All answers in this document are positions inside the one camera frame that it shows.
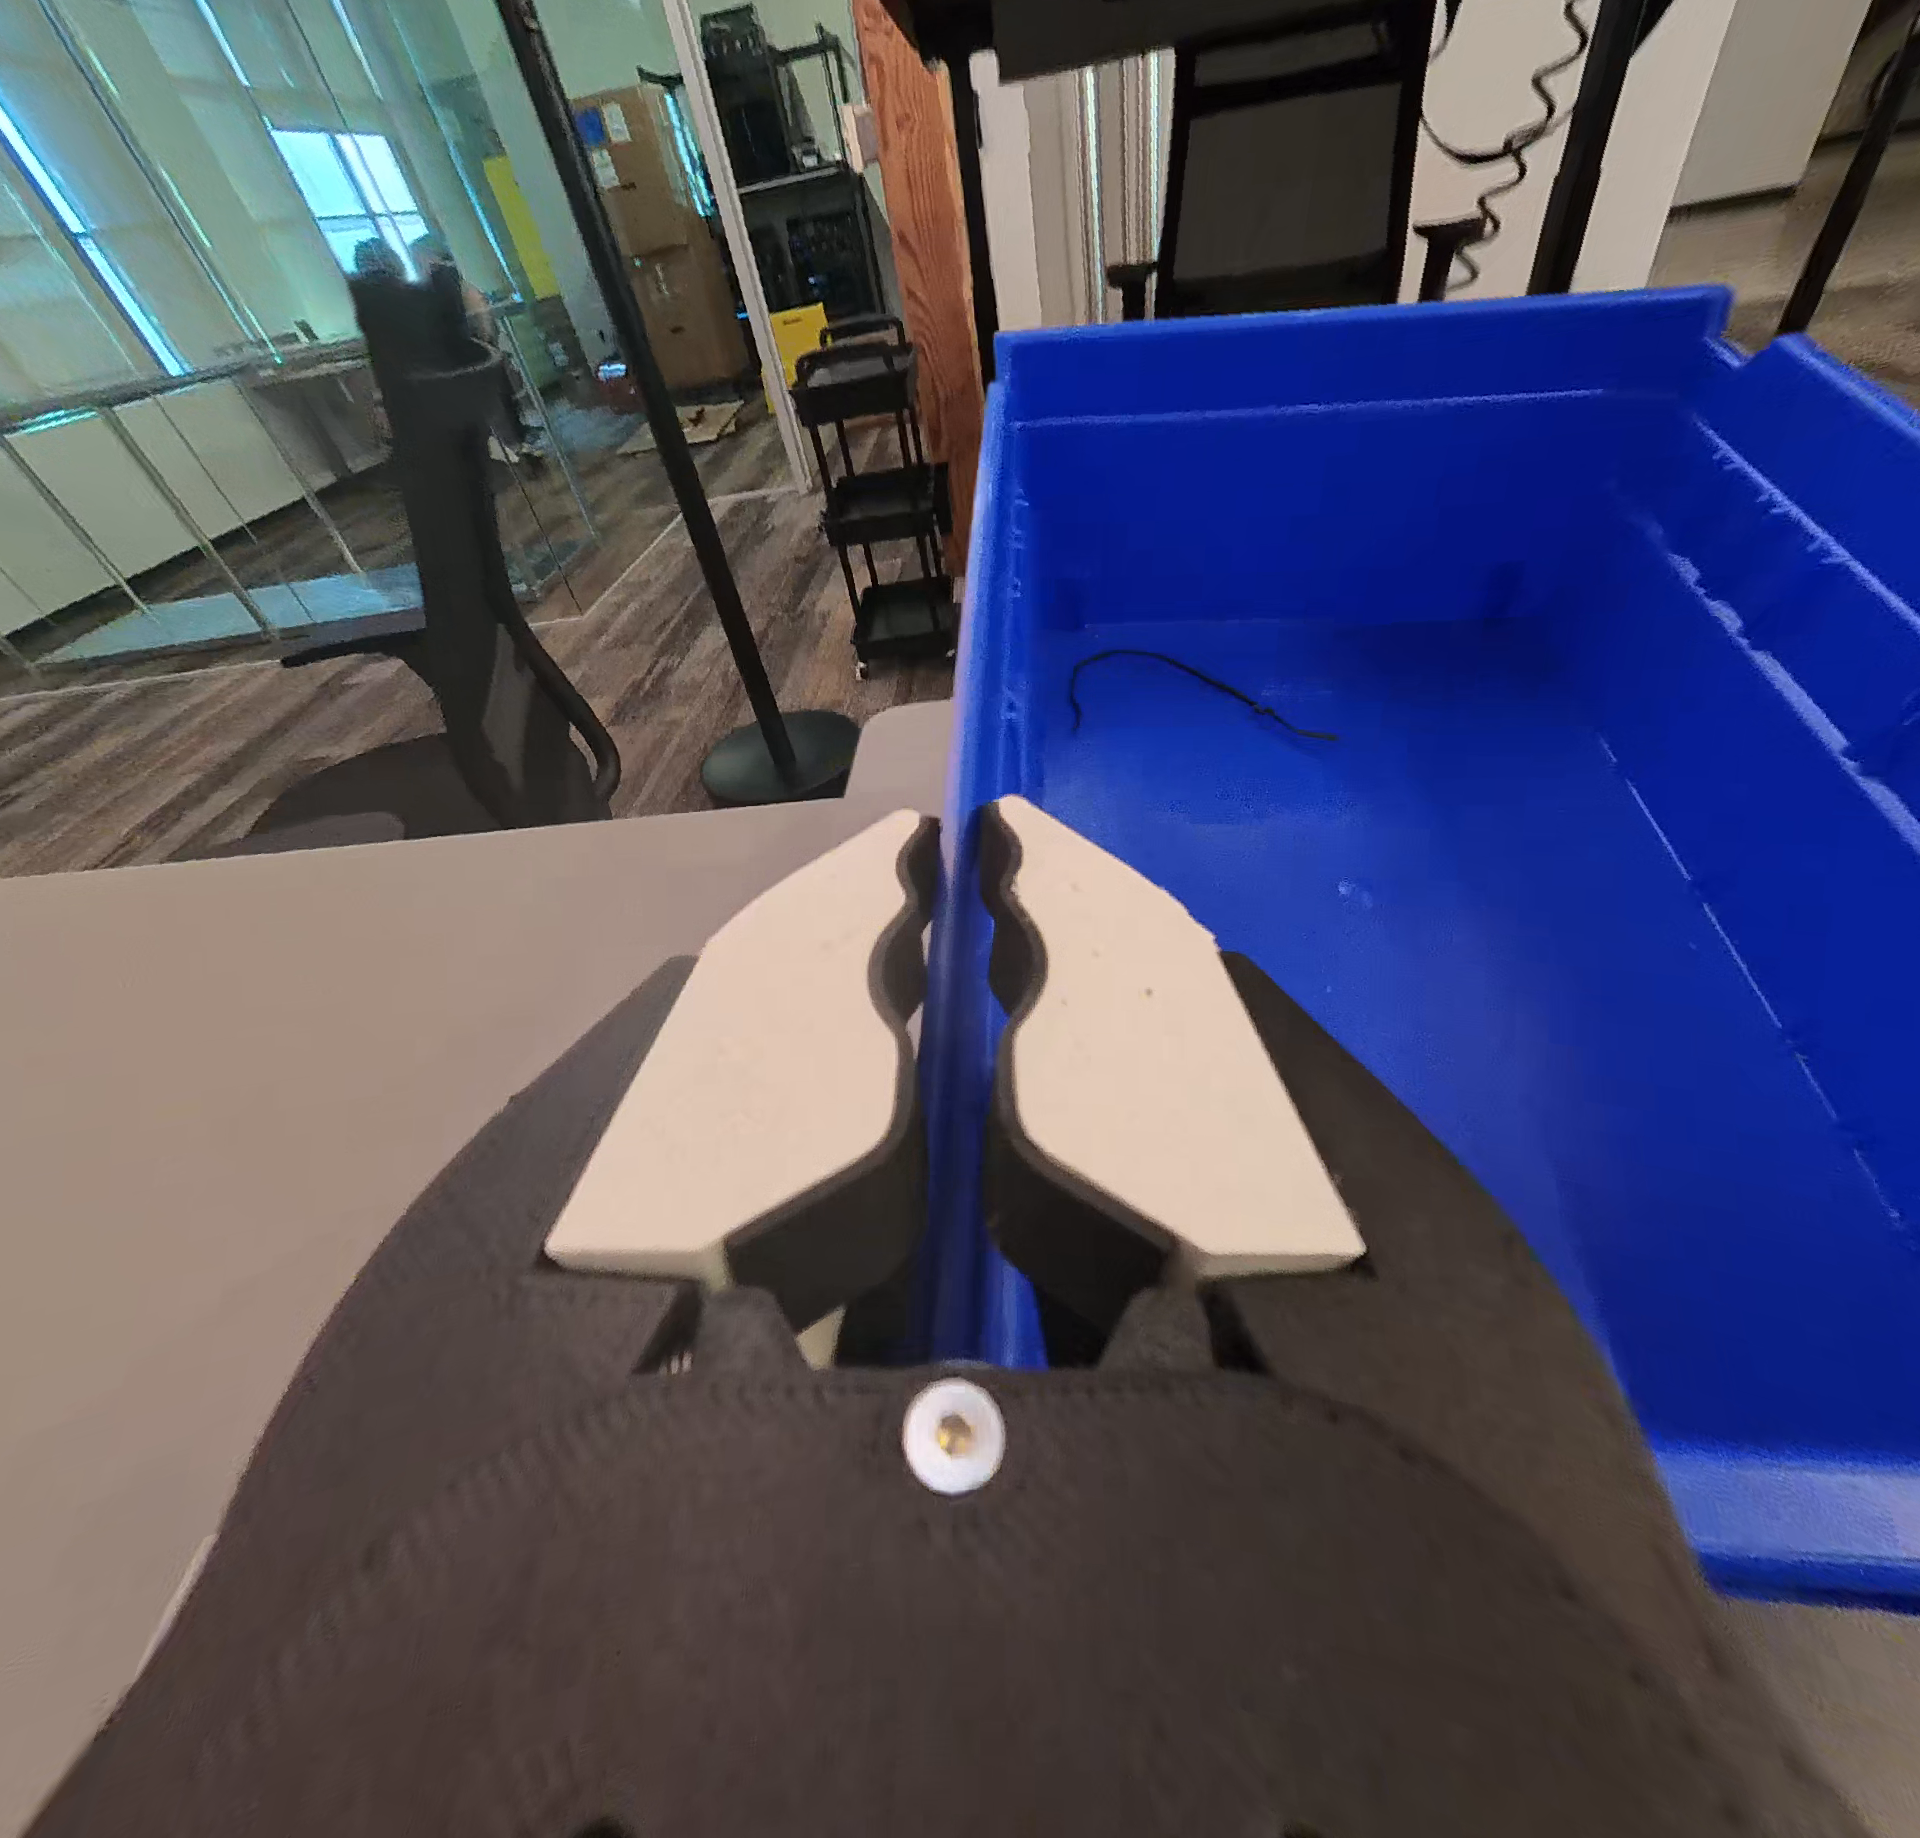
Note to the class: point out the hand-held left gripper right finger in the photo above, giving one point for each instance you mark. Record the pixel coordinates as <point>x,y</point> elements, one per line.
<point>1156,1074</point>

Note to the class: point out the black floor stand pole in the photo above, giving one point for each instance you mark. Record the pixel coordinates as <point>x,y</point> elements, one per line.
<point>781,761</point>

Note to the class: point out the flat cardboard sheet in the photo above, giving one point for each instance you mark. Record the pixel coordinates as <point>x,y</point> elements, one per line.
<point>684,425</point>

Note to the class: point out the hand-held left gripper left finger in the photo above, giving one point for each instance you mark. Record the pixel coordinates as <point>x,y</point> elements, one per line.
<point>751,1058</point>

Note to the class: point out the large blue plastic bin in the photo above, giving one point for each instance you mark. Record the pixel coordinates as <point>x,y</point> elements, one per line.
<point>1426,893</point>

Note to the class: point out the black mesh office chair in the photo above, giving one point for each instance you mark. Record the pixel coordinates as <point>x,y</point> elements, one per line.
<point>481,640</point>

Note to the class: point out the wooden pillar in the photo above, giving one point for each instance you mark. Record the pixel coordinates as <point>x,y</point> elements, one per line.
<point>908,217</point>

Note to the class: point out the black rolling utility cart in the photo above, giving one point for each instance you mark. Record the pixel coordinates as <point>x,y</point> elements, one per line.
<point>884,508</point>

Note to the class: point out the black shelf rack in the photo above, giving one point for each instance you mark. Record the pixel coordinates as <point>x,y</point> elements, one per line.
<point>788,143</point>

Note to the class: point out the cardboard box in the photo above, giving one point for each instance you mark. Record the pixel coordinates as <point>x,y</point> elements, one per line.
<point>640,166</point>
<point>689,314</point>

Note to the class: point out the black desk chair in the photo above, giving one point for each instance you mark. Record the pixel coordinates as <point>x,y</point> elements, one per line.
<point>1292,173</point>

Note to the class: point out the yellow floor sign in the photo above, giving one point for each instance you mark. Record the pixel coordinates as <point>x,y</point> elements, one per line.
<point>795,362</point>

